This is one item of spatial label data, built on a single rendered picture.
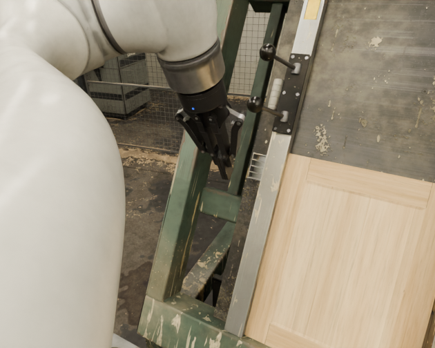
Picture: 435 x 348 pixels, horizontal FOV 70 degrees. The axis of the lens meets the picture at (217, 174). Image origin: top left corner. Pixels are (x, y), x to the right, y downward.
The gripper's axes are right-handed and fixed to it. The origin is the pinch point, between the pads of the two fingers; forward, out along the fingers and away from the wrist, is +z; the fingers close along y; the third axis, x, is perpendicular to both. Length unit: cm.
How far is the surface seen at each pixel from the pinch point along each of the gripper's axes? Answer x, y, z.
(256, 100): -17.0, -2.1, -2.4
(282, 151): -16.0, -7.1, 12.6
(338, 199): -9.3, -21.9, 19.9
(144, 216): -56, 131, 165
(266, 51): -25.9, -2.7, -8.8
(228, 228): -19, 20, 70
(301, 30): -41.1, -7.1, -5.1
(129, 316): 21, 83, 134
